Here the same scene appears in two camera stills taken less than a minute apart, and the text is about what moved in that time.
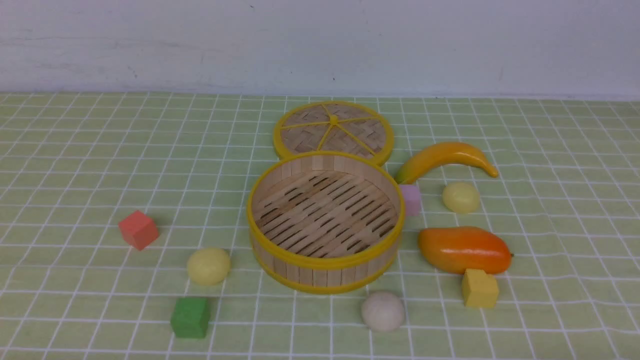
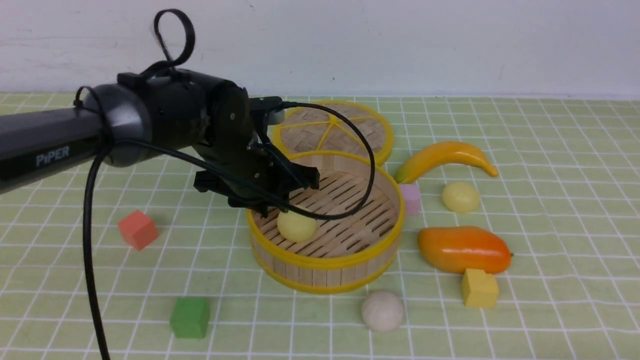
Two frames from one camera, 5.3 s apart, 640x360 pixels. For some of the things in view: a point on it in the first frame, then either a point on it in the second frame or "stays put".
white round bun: x=383 y=311 stays put
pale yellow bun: x=209 y=266 to x=295 y=227
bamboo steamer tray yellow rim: x=326 y=223 stays put
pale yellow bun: x=462 y=197 stays put
